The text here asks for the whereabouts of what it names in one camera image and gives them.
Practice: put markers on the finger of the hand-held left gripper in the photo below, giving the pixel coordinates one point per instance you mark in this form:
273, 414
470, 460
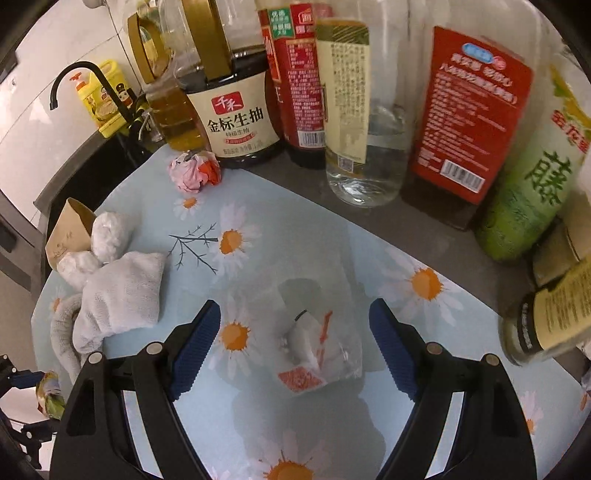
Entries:
23, 378
27, 434

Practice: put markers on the black faucet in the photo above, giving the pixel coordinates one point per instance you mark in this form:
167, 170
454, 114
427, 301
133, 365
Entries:
54, 97

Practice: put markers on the white knit cloth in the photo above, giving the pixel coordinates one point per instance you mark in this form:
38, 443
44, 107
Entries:
124, 295

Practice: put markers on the metal soap dispenser pump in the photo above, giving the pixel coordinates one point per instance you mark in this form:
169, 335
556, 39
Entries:
145, 123

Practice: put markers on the clear bottle with cream label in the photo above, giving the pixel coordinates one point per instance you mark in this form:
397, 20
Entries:
346, 92

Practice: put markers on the slim dark red-label bottle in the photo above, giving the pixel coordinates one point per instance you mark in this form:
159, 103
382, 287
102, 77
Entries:
298, 83

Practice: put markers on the dark soy sauce bottle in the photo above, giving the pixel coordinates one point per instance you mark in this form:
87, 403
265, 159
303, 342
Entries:
235, 124

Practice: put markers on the light blue daisy mat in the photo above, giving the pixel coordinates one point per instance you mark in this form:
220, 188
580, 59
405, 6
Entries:
286, 258

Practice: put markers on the brown paper cup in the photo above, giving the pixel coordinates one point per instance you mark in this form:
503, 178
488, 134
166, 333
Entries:
69, 230

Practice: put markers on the small jar with cream label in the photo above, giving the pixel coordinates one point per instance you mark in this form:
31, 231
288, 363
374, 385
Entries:
549, 323

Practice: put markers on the green yellow wrapper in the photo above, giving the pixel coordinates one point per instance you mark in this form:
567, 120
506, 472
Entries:
50, 394

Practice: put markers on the clear oil jug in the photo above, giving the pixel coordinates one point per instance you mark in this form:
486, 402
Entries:
173, 110

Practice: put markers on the green-label bottle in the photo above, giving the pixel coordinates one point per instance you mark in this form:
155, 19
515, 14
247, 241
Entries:
535, 189

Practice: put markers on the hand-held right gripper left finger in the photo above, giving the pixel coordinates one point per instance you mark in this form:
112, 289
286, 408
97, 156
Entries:
194, 353

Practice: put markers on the yellow detergent bottle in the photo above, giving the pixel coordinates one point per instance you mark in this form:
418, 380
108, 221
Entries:
99, 99

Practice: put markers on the plastic-wrapped white paper ball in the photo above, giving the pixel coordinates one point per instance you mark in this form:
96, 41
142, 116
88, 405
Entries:
111, 235
78, 270

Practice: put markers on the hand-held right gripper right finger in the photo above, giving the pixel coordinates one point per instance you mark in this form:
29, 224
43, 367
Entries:
392, 353

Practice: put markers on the pink wrapper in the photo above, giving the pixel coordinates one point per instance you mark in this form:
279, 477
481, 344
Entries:
191, 177

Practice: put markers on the clear bag with red-white wrapper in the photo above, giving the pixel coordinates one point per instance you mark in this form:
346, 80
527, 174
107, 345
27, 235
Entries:
309, 344

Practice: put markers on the large dark red-label bottle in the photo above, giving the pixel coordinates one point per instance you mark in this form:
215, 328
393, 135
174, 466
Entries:
466, 124

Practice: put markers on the black sink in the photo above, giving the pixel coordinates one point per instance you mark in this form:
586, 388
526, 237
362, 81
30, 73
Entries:
121, 145

